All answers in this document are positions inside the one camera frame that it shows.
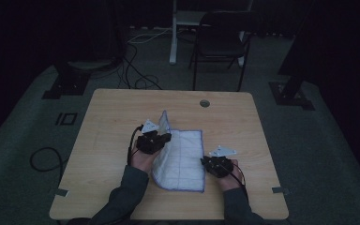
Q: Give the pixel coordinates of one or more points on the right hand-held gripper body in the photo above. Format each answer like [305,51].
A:
[219,165]

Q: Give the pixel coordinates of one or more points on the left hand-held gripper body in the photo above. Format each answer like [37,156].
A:
[150,142]

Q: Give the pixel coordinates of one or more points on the white towel with blue edge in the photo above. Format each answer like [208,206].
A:
[181,162]

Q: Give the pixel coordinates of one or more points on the person's left hand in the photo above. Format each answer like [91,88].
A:
[142,161]

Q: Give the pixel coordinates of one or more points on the grey round table grommet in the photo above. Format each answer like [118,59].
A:
[204,103]

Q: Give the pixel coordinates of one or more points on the grey tape piece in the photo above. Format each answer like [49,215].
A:
[280,190]
[61,192]

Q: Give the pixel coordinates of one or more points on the black stand with square base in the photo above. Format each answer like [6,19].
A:
[290,93]
[68,84]

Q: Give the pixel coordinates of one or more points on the black folding chair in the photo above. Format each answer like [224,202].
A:
[222,43]

